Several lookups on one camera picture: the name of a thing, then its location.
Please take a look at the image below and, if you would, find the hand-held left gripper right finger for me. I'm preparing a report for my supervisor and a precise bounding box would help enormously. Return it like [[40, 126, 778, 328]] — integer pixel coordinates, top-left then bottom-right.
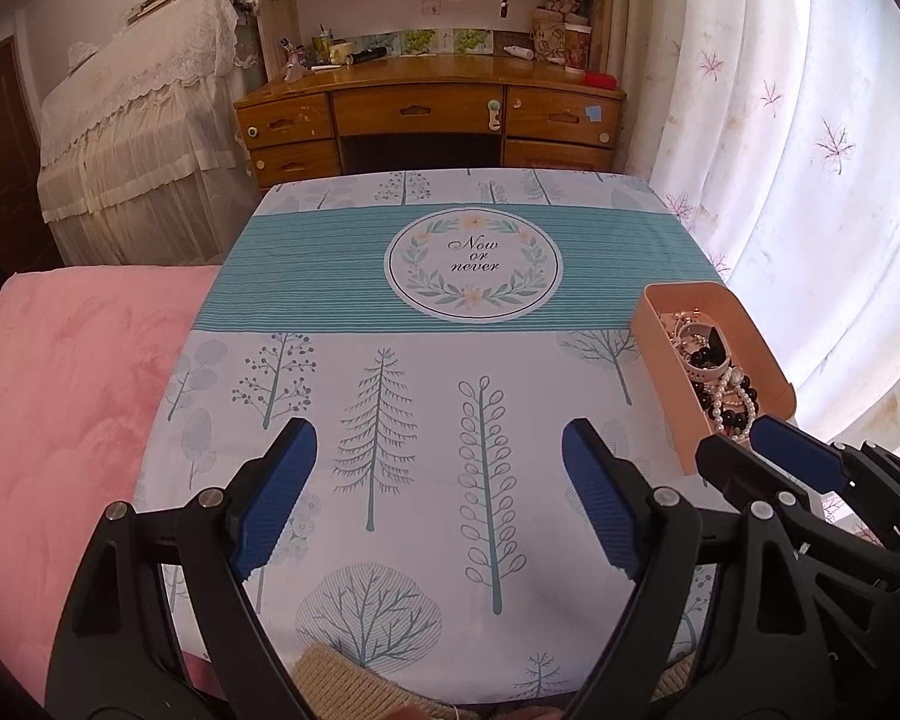
[[561, 418, 831, 720]]

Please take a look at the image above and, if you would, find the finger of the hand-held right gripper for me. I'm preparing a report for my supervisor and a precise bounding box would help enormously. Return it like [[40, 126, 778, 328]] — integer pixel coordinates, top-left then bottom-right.
[[748, 413, 900, 542], [694, 432, 900, 587]]

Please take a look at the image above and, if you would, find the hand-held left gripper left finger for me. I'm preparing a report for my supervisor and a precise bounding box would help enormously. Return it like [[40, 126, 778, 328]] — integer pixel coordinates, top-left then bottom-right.
[[43, 418, 319, 720]]

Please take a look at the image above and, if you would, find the pearl bracelet with gold charm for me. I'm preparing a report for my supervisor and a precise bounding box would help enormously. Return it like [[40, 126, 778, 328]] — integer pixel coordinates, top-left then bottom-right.
[[693, 381, 760, 441]]

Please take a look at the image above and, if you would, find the black bead bracelet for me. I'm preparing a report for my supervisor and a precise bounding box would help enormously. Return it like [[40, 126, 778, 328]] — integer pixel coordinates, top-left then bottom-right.
[[699, 347, 760, 422]]

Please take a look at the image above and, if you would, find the pink smartwatch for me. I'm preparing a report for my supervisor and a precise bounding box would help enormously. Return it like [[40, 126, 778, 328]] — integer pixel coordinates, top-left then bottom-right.
[[678, 320, 731, 392]]

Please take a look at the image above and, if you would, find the peach plastic bin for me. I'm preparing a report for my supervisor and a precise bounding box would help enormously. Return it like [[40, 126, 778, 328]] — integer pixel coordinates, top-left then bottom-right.
[[629, 280, 797, 478]]

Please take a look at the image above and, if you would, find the tree print tablecloth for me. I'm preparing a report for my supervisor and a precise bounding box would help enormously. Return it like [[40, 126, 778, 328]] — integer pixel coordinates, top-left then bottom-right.
[[130, 168, 797, 700]]

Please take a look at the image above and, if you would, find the pink blanket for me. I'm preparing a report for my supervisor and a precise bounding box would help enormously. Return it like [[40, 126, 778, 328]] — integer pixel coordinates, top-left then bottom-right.
[[0, 263, 223, 700]]

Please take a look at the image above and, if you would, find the white leaf print curtain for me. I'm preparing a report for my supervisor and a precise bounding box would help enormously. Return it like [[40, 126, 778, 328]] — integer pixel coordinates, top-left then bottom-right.
[[613, 0, 900, 512]]

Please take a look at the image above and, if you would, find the lace-covered piano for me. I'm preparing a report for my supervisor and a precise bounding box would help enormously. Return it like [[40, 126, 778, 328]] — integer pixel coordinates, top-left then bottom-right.
[[37, 0, 265, 268]]

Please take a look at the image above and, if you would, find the wooden desk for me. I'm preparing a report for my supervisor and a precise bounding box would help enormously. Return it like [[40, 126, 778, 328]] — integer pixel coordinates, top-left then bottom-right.
[[232, 52, 628, 189]]

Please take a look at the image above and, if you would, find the brown wooden door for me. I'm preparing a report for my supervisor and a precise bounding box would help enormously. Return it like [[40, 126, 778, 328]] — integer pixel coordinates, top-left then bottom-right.
[[0, 37, 65, 302]]

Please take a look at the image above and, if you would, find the patterned paper bag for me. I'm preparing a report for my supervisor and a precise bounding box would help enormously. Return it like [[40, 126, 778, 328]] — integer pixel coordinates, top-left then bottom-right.
[[532, 13, 568, 62]]

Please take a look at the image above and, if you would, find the row of green picture tiles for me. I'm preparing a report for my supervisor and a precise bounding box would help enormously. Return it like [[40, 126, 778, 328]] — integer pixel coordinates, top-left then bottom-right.
[[340, 28, 494, 56]]

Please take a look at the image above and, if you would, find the wooden bookshelf hutch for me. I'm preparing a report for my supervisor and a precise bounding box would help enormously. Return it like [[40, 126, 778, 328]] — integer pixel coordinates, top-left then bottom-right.
[[250, 0, 617, 85]]

